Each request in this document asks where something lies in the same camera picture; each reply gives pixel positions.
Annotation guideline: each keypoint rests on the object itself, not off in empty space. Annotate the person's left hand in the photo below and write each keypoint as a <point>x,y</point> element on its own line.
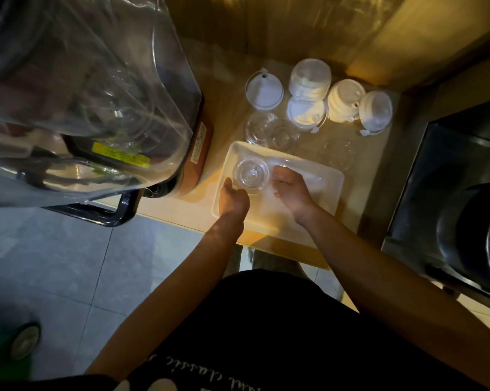
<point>234,205</point>

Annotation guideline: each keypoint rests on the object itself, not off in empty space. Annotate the person's right hand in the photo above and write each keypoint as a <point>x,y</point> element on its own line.
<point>295,195</point>

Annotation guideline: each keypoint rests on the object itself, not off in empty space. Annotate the white plastic tray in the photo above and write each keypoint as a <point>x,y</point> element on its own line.
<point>322,187</point>

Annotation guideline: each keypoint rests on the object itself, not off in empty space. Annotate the tall stack of white lids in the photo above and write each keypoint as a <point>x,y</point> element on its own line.
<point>310,79</point>

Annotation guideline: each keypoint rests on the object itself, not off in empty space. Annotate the person's left forearm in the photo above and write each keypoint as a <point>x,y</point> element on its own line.
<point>179,297</point>

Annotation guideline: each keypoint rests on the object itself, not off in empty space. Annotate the person's right forearm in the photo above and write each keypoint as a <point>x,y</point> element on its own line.
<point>391,293</point>

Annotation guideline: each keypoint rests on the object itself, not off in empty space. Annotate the person's grey trousers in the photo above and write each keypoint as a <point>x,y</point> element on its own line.
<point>265,260</point>

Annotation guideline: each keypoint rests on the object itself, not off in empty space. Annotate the person's black shirt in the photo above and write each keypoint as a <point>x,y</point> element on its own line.
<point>269,321</point>

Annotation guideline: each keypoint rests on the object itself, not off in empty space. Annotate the steel pot machine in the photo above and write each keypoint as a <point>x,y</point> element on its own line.
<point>424,179</point>

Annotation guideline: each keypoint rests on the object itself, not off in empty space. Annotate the steel round pot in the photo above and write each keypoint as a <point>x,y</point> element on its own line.
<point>469,240</point>

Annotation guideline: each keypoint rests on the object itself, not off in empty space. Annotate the blender with clear cover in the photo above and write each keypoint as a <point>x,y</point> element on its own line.
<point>106,77</point>

